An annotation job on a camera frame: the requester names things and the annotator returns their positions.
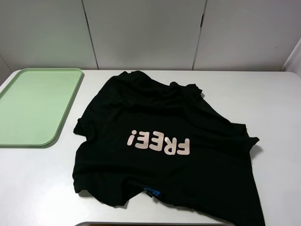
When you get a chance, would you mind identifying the light green plastic tray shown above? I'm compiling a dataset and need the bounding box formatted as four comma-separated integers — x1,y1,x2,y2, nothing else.
0,68,83,147

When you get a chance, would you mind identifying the black short sleeve t-shirt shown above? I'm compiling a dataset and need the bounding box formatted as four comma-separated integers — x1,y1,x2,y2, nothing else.
72,71,265,226

